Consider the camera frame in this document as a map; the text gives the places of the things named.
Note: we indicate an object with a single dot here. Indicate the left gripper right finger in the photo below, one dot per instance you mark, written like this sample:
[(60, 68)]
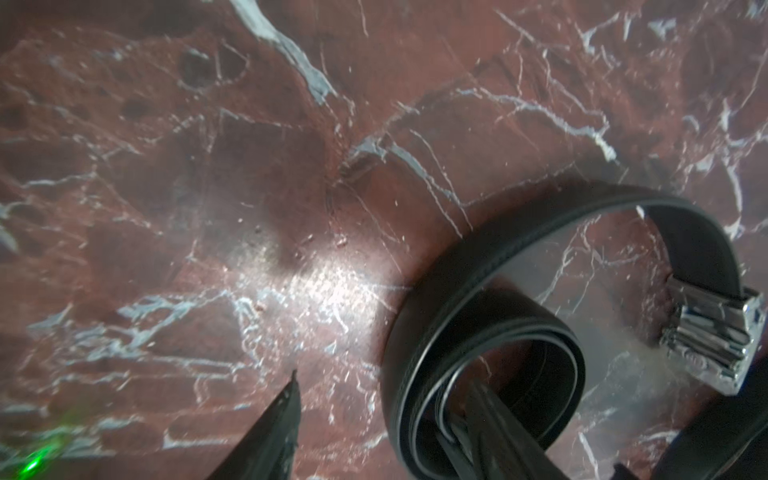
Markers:
[(501, 435)]

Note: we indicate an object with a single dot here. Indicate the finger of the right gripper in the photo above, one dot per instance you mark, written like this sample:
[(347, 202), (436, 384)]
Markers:
[(727, 440)]

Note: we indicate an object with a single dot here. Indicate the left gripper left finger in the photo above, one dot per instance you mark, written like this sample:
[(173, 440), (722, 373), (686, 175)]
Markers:
[(267, 450)]

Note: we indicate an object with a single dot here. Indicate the black belt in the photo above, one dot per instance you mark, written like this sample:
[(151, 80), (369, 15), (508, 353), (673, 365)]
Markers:
[(451, 326)]

